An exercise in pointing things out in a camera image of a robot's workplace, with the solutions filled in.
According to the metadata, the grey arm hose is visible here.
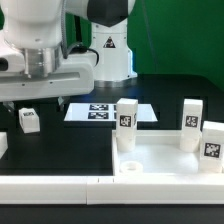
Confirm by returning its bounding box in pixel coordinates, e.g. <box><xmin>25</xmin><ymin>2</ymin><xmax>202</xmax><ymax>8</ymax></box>
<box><xmin>59</xmin><ymin>0</ymin><xmax>100</xmax><ymax>66</ymax></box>

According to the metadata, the white part at left edge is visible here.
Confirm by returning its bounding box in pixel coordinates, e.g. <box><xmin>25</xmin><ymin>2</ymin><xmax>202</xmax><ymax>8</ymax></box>
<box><xmin>0</xmin><ymin>132</ymin><xmax>8</xmax><ymax>159</ymax></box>

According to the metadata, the white square table top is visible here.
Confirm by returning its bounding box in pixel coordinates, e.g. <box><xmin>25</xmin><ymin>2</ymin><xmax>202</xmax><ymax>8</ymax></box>
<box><xmin>111</xmin><ymin>129</ymin><xmax>224</xmax><ymax>177</ymax></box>

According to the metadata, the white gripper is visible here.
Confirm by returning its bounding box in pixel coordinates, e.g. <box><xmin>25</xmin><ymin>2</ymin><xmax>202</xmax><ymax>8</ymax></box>
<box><xmin>0</xmin><ymin>53</ymin><xmax>97</xmax><ymax>114</ymax></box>

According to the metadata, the white front fence bar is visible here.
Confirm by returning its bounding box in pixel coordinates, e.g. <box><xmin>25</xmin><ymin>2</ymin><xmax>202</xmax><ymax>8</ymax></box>
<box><xmin>0</xmin><ymin>174</ymin><xmax>224</xmax><ymax>205</ymax></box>

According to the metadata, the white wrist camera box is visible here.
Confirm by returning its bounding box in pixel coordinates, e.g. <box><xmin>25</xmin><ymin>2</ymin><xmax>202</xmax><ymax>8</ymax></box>
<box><xmin>0</xmin><ymin>46</ymin><xmax>25</xmax><ymax>76</ymax></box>

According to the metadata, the white marker sheet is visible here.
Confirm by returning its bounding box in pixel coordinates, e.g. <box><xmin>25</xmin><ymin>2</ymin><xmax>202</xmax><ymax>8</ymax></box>
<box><xmin>64</xmin><ymin>103</ymin><xmax>157</xmax><ymax>122</ymax></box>

